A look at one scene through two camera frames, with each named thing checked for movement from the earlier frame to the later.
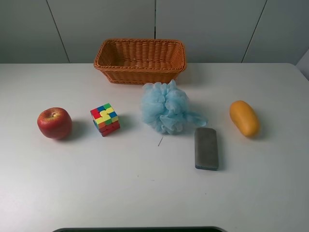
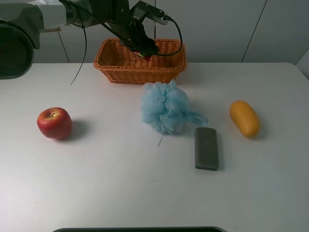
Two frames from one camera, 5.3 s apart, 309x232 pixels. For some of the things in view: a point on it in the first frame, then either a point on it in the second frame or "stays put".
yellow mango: [244, 116] stays put
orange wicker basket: [131, 61] stays put
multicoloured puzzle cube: [105, 119] → [147, 57]
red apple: [55, 123] stays put
